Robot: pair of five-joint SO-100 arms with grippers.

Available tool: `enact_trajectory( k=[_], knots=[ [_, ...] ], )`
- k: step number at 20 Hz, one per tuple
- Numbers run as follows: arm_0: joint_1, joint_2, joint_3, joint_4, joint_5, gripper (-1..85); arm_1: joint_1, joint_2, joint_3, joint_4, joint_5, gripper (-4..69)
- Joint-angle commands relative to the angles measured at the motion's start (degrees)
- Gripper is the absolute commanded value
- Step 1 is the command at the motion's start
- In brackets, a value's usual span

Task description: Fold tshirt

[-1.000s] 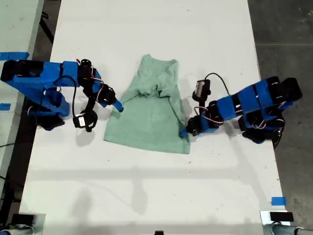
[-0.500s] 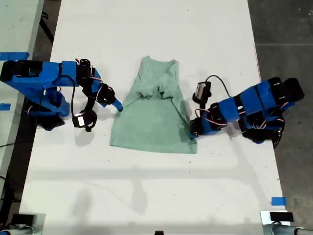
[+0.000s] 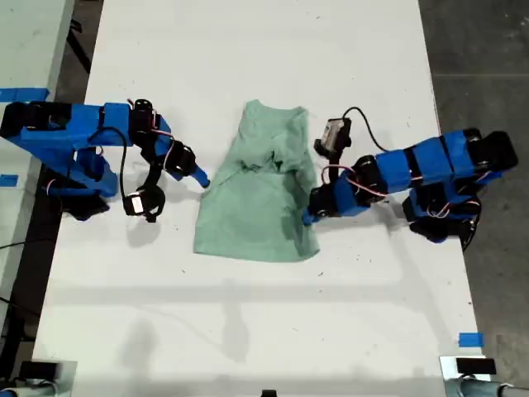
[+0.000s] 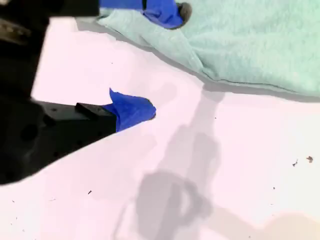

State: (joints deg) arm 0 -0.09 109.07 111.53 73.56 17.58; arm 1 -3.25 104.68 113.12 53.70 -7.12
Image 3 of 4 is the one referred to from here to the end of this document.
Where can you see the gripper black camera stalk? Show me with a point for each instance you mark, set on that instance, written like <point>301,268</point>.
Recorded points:
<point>335,161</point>
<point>153,175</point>

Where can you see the black box on grey plate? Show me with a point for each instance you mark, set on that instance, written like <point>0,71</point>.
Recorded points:
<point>39,369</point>

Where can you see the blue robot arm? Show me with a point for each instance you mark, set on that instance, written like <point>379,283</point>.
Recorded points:
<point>82,124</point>
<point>425,159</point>

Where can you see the pale green T-shirt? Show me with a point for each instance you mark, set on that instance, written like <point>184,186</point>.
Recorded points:
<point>252,215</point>

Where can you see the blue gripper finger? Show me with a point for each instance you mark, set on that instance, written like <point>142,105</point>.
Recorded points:
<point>177,176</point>
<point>201,177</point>
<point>311,218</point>

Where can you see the white mounting plate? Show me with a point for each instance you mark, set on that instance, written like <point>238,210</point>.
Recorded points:
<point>448,366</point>

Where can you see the grey pipe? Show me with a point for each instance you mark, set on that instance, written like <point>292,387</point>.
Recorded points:
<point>25,390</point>
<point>483,388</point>

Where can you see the black box on white plate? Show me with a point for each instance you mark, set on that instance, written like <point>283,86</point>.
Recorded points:
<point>475,366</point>

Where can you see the long blue tape strip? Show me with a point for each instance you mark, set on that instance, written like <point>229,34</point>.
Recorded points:
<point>22,94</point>

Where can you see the black stand legs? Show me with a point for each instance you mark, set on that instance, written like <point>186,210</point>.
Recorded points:
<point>80,45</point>

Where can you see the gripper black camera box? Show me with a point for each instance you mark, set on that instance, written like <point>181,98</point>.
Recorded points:
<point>135,204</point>
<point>332,134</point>

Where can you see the pale side table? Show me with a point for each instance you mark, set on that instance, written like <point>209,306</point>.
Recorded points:
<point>25,41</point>

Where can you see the square blue tape patch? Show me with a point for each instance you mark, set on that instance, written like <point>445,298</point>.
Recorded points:
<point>471,340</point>

